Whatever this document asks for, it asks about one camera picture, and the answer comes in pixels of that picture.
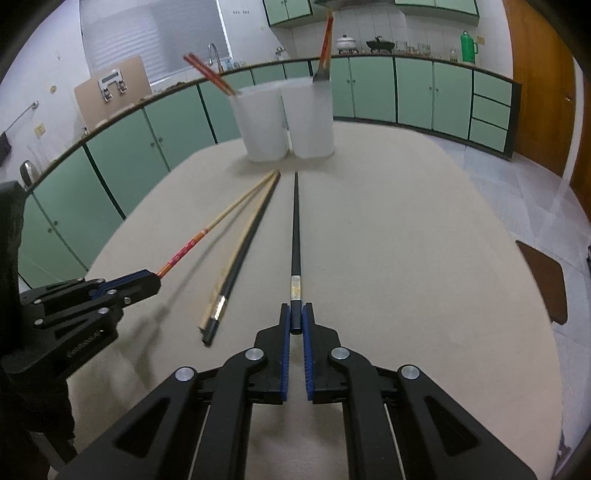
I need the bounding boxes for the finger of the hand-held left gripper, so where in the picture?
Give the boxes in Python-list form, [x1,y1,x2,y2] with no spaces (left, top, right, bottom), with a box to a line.
[21,269,162,305]
[34,282,162,329]

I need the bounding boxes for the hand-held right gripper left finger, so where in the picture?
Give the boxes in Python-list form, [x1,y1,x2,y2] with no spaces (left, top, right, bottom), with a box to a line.
[58,302,291,480]

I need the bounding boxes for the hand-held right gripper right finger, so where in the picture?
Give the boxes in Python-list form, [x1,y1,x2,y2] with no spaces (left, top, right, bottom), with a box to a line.
[301,302,539,480]

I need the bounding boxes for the red-ended bamboo chopstick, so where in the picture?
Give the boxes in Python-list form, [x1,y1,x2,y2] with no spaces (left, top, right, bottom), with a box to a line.
[188,52,241,94]
[157,171,276,278]
[320,10,334,66]
[183,55,236,97]

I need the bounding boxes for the black chopstick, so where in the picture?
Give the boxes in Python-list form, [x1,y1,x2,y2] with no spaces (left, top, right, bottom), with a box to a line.
[202,173,282,348]
[290,172,303,334]

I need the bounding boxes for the plain bamboo chopstick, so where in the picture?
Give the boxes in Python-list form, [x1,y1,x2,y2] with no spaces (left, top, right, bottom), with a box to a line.
[198,172,280,330]

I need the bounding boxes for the white double utensil holder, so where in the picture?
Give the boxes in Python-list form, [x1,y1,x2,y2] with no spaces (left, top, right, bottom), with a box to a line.
[229,78,335,163]

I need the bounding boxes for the green lower kitchen cabinets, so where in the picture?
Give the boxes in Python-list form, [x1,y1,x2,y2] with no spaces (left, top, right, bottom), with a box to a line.
[18,54,522,287]

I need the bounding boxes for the steel electric kettle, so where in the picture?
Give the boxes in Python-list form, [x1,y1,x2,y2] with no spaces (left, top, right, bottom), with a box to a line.
[19,160,40,188]

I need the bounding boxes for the cardboard board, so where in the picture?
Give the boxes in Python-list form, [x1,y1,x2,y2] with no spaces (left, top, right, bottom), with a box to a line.
[74,55,153,132]

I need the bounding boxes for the white window blind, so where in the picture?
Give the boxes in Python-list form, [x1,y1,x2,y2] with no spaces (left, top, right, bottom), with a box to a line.
[81,0,232,79]

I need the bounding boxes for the brown stool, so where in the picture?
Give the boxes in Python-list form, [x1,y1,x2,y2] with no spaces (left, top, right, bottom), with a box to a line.
[516,240,568,326]

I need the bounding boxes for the green thermos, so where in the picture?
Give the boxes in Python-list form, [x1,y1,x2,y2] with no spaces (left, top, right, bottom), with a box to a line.
[460,30,479,64]

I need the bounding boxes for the metal towel rail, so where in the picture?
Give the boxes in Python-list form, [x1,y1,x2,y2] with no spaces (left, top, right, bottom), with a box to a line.
[4,99,40,134]

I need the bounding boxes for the white wall-mount device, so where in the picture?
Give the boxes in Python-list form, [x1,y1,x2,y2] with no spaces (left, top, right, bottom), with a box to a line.
[97,69,127,103]

